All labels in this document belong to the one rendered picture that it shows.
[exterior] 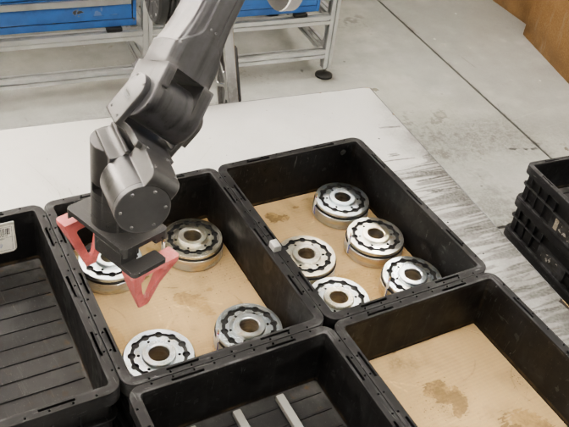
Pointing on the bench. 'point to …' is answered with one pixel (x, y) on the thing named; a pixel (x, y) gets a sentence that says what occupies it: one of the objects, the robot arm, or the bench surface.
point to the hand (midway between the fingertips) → (116, 278)
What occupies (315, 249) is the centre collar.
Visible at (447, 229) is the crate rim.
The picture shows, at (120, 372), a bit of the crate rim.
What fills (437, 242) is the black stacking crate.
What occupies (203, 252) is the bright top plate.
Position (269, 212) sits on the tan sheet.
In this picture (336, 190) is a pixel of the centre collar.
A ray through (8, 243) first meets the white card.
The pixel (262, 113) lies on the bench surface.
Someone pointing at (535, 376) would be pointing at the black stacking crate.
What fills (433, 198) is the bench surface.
